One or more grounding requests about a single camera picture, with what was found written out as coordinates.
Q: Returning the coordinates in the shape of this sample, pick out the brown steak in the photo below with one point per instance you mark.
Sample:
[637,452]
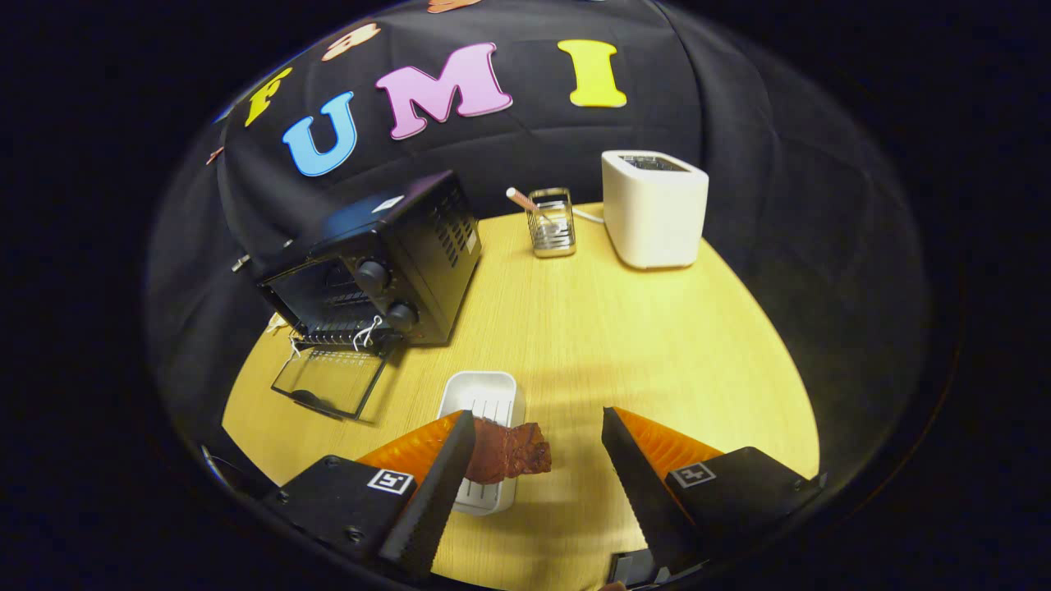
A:
[509,451]

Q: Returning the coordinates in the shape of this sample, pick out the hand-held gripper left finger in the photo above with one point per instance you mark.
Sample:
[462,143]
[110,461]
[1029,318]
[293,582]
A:
[431,509]

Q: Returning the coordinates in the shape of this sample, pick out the pink striped straw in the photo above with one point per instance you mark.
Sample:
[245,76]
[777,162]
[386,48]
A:
[520,198]

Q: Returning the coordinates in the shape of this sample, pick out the white toaster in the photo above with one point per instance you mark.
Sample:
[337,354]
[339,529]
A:
[657,213]

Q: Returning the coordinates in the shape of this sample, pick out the silver clip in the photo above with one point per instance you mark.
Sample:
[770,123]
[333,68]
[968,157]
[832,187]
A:
[240,263]

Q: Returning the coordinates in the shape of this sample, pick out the black toaster oven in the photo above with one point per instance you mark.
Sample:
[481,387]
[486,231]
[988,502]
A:
[427,238]

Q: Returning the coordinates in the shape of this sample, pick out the white rectangular dish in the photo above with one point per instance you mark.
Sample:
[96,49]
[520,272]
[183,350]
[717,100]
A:
[484,390]

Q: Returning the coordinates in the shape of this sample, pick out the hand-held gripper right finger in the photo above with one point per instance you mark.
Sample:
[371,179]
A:
[640,492]

